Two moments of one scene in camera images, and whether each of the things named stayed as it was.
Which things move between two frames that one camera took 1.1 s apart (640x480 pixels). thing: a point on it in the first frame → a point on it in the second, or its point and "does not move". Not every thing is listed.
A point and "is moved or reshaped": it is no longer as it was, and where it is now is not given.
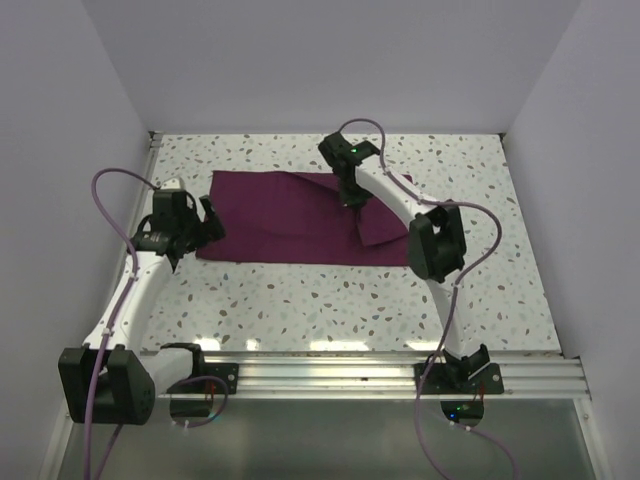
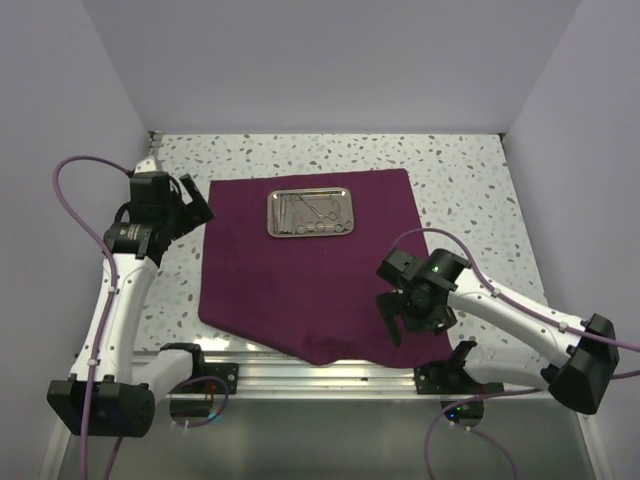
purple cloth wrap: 299,217 is moved or reshaped
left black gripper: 208,231 → 194,213
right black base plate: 488,380 does not move
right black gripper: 353,201 → 392,303
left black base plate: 228,372 does not move
